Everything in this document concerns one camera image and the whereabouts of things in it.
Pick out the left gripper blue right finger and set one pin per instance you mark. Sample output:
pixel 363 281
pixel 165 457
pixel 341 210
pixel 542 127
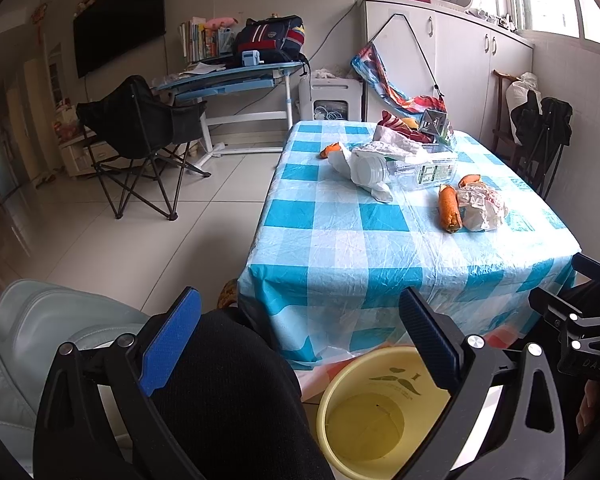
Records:
pixel 436 338

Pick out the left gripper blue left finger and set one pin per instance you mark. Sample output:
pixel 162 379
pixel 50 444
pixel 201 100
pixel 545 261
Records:
pixel 166 347

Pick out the orange peel long piece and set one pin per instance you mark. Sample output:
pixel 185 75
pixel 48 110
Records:
pixel 449 209

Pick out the paper wrapper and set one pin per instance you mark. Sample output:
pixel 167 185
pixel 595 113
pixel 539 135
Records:
pixel 482 207

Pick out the clear plastic bottle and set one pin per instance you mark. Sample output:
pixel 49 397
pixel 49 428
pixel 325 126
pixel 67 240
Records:
pixel 420 172

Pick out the white tissue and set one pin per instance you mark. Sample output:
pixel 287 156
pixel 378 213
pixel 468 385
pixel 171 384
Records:
pixel 340 161

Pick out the red snack bag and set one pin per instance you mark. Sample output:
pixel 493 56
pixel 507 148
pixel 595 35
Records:
pixel 406 126

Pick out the small orange peel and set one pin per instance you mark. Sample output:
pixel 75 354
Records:
pixel 324 153

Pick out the milk carton with cow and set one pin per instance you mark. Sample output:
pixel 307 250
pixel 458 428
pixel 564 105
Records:
pixel 437 126

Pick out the yellow plastic trash bucket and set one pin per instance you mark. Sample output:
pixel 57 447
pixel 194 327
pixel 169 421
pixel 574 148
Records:
pixel 376 412

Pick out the person's right hand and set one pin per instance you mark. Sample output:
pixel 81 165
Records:
pixel 587 408

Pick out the black trousers leg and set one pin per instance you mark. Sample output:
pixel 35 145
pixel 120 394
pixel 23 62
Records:
pixel 234 405

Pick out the blue white checkered tablecloth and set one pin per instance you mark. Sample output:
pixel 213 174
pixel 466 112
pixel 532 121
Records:
pixel 325 272

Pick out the wooden chair with black clothes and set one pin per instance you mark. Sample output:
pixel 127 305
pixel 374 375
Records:
pixel 544 130

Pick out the black folding camping chair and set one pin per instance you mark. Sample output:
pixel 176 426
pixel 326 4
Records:
pixel 134 146

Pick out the white low tv cabinet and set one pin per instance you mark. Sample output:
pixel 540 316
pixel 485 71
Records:
pixel 75 155

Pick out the white bag on chair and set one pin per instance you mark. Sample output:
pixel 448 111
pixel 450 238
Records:
pixel 517 95

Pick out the white plastic stool box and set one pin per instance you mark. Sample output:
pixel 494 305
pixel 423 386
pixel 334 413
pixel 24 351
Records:
pixel 330 99

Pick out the blue white study desk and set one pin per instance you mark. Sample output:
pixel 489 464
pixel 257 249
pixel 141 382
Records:
pixel 196 88

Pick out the colourful hanging bag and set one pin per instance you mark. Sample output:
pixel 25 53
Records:
pixel 369 65

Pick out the small blue device on desk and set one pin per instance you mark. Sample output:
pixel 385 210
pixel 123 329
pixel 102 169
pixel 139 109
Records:
pixel 251 58

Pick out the row of books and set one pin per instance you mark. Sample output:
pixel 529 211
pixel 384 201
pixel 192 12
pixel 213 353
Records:
pixel 200 44

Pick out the dark blue red backpack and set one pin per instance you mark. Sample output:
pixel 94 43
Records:
pixel 279 39

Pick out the pink plush toy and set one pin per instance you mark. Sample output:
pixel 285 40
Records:
pixel 218 23

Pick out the white wall cabinet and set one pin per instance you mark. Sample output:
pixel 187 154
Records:
pixel 424 47

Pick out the black wall television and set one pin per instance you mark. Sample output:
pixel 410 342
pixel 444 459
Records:
pixel 108 29

